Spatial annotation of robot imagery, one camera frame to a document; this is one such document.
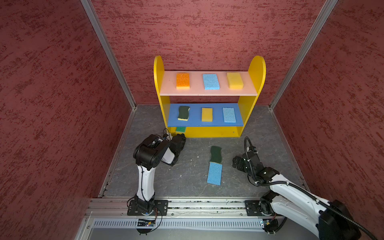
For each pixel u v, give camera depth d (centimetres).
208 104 116
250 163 64
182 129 103
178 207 76
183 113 97
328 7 71
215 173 85
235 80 75
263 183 59
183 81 75
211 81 75
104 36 82
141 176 57
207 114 95
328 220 40
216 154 92
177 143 78
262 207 67
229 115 95
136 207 68
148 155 53
